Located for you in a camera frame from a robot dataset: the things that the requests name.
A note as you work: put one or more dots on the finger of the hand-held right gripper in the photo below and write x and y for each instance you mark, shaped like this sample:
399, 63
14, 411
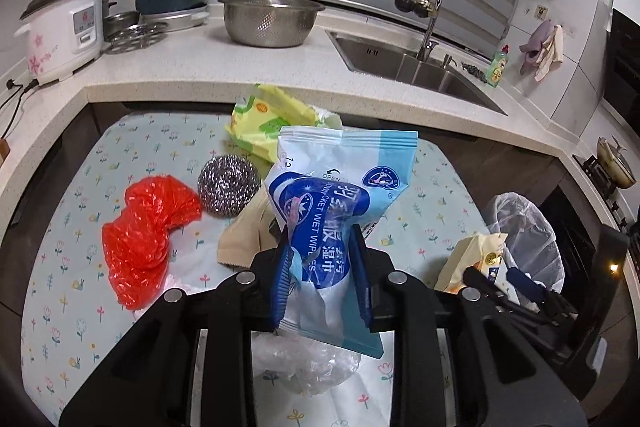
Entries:
492, 294
525, 284

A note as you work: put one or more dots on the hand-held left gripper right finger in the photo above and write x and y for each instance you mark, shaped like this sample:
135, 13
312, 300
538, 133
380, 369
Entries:
361, 277

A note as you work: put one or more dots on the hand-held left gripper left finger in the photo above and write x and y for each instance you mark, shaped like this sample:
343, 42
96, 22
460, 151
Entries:
285, 279

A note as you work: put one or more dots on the beige snack packet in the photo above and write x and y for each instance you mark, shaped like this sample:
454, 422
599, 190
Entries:
470, 257

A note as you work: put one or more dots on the trash bin with clear liner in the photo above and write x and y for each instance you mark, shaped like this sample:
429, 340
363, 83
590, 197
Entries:
525, 222

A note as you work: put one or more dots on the blue wet wipes packet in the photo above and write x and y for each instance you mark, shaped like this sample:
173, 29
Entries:
325, 197

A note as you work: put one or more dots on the yellow green tissue packet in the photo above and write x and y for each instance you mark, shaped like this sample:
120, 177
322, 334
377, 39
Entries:
265, 117

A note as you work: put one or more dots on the white paper towel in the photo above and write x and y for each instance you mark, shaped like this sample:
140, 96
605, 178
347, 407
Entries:
325, 117

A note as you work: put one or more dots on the brown paper bag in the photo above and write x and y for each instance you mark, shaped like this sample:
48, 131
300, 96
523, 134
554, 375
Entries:
245, 237

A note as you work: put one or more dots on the clear plastic bag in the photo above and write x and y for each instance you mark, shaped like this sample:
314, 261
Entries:
305, 362

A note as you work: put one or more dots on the steel wool scrubber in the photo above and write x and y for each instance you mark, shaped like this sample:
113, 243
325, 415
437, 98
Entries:
227, 187

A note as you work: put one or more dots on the black gas stove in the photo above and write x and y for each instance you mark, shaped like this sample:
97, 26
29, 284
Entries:
602, 187

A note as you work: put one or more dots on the red plastic bag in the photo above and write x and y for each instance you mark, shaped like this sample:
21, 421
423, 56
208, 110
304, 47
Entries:
145, 237

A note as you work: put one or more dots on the green dish soap bottle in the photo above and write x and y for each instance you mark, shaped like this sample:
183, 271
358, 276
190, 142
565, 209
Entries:
496, 69

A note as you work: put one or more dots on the stainless steel sink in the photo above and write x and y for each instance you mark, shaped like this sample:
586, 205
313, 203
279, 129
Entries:
395, 62

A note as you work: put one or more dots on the dark scouring pad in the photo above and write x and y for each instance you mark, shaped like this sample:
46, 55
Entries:
474, 72

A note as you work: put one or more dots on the floral tablecloth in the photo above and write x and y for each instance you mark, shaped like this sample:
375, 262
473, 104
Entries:
70, 227

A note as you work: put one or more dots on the sink soap dispenser pump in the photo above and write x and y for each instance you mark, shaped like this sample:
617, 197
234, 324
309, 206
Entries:
446, 62

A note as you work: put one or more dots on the beige hanging cloth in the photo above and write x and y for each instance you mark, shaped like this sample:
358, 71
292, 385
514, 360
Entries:
552, 52

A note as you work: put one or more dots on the black range hood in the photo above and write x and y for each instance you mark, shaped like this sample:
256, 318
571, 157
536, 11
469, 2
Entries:
625, 67

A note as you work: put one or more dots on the purple hanging cloth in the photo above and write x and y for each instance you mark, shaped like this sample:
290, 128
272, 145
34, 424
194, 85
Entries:
535, 44

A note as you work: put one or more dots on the chrome faucet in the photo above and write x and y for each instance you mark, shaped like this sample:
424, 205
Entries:
429, 32

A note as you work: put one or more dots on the steel colander bowl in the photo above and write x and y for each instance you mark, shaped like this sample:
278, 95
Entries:
267, 24

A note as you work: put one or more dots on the metal tray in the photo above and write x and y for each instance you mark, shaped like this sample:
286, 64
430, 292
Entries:
187, 19

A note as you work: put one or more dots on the round metal steamer rack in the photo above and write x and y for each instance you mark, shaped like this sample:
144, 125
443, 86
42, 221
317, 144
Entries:
135, 37

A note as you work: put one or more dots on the stacked steel pots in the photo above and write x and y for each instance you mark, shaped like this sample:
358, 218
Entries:
117, 22

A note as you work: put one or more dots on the white rice cooker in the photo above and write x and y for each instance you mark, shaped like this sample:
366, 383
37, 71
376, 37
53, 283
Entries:
60, 32

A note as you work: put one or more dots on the small wall hook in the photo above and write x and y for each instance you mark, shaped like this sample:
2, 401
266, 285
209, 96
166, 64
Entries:
539, 11

